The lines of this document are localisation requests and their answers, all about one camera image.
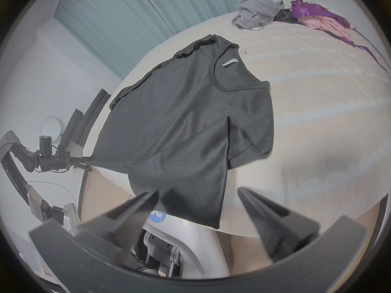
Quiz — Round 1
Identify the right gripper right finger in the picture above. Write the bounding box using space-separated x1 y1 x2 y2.
238 187 321 263

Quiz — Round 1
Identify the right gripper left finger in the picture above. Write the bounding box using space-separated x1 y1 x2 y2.
76 189 159 257

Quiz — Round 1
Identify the black T-shirt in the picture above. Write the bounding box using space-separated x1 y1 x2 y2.
82 34 275 230

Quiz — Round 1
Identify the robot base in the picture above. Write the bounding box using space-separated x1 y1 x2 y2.
63 203 234 279

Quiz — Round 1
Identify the bed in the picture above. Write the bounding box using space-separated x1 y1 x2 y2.
81 0 391 249

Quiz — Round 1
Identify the round white-framed mirror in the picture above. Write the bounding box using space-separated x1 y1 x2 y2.
40 116 65 144

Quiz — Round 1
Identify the black chest of drawers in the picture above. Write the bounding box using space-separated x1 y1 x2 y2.
61 89 112 148

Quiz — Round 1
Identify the blue-green curtain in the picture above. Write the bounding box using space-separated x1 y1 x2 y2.
53 0 171 82
131 0 291 39

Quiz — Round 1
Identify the pink garment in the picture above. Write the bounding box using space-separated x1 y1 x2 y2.
298 15 355 42

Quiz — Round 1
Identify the black shiny garment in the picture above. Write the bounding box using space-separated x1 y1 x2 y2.
273 9 299 24

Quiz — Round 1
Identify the grey garment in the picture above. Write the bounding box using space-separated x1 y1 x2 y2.
231 0 289 32

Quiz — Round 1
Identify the purple garment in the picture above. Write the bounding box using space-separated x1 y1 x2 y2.
290 0 388 72

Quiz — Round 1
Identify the white printed pillow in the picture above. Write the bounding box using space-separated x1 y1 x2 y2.
273 0 306 8

